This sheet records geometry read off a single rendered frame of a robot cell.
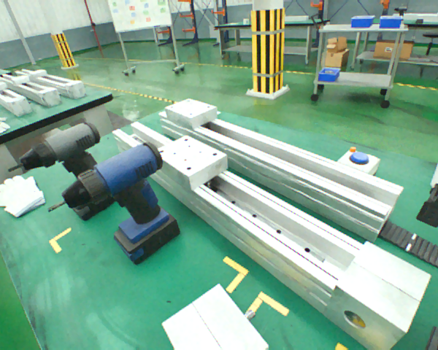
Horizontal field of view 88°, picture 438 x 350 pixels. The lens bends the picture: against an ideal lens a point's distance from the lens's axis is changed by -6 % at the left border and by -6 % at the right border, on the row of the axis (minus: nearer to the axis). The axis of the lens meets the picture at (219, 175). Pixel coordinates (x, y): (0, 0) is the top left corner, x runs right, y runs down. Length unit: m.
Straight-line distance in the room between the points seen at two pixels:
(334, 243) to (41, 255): 0.61
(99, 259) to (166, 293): 0.18
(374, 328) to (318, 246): 0.14
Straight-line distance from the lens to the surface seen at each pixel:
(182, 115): 0.82
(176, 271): 0.50
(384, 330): 0.40
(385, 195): 0.58
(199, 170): 0.52
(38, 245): 0.72
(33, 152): 0.62
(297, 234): 0.48
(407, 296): 0.41
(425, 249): 0.61
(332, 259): 0.47
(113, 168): 0.42
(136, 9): 6.16
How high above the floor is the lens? 1.19
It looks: 36 degrees down
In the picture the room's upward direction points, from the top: 7 degrees counter-clockwise
